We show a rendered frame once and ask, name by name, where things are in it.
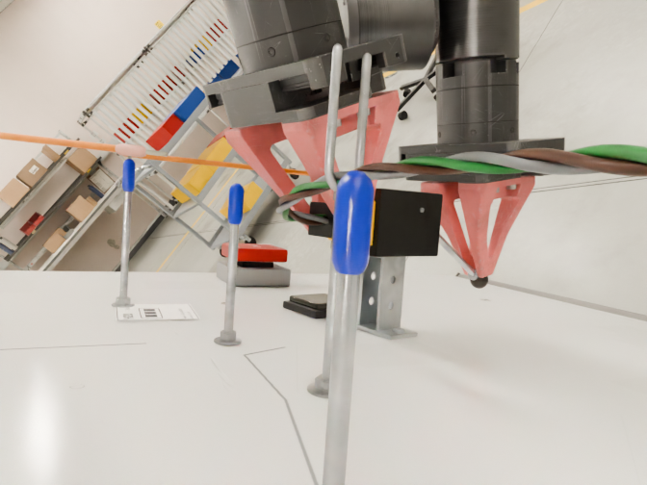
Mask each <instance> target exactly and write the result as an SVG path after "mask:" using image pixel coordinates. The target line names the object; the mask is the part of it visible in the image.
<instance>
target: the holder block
mask: <svg viewBox="0 0 647 485"><path fill-rule="evenodd" d="M374 201H375V222H374V234H373V244H372V245H370V256H373V257H426V256H437V255H438V245H439V234H440V223H441V212H442V201H443V194H440V193H430V192H420V191H403V190H393V189H384V188H376V189H375V200H374ZM420 208H424V209H425V210H424V212H423V213H421V212H420Z"/></svg>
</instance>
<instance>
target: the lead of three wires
mask: <svg viewBox="0 0 647 485"><path fill-rule="evenodd" d="M329 190H331V188H330V186H329V185H328V184H327V182H326V179H325V176H322V177H320V178H319V179H317V180H316V181H314V182H309V183H303V184H300V185H297V186H295V187H294V188H293V189H292V190H291V191H290V193H289V194H286V195H283V196H281V197H280V198H279V199H278V203H279V205H280V206H278V207H277V209H276V212H277V213H279V214H281V215H282V216H283V219H285V220H286V221H290V222H295V221H297V222H299V223H302V224H305V225H323V224H322V223H325V224H328V219H326V218H324V216H326V215H325V214H316V215H311V214H307V213H303V212H298V211H293V210H291V209H290V207H292V206H293V205H295V204H297V203H298V202H299V201H300V200H301V199H303V198H305V197H309V196H313V195H316V194H319V193H322V192H325V191H329Z"/></svg>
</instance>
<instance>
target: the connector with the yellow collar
mask: <svg viewBox="0 0 647 485"><path fill-rule="evenodd" d="M310 214H311V215H316V214H325V215H326V216H323V217H324V218H326V219H328V224H325V223H322V224H323V225H309V228H308V235H311V236H317V237H324V238H331V239H332V228H333V214H332V213H331V211H330V210H329V208H328V206H327V205H326V203H324V202H311V201H310Z"/></svg>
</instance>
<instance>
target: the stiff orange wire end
mask: <svg viewBox="0 0 647 485"><path fill-rule="evenodd" d="M132 158H139V159H147V160H157V161H166V162H176V163H185V164H195V165H204V166H222V167H231V168H240V169H250V170H254V169H253V168H252V167H251V166H250V165H245V164H236V163H228V162H219V161H210V160H200V159H192V158H183V157H174V156H167V157H164V156H155V155H145V156H144V157H132ZM283 169H284V170H285V172H286V173H288V174H296V175H306V176H309V174H308V172H307V171H306V170H297V169H289V168H283Z"/></svg>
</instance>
